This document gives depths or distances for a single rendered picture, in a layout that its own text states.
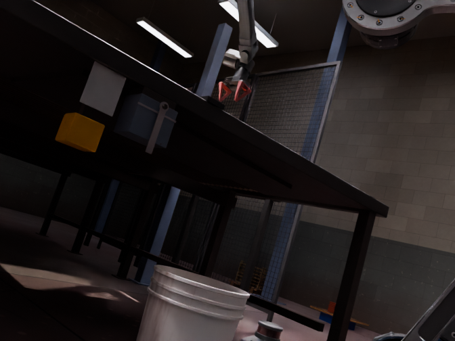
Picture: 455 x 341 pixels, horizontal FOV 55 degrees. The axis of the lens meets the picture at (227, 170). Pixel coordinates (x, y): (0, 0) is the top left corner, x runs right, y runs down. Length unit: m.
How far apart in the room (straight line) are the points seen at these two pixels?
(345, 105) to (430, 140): 1.56
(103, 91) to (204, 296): 0.62
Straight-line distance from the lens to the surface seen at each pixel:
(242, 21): 1.78
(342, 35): 6.75
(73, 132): 1.21
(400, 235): 6.51
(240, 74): 1.84
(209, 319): 1.24
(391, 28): 1.07
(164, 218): 3.72
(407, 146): 6.86
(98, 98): 1.26
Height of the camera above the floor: 0.48
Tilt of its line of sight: 10 degrees up
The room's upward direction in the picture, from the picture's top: 17 degrees clockwise
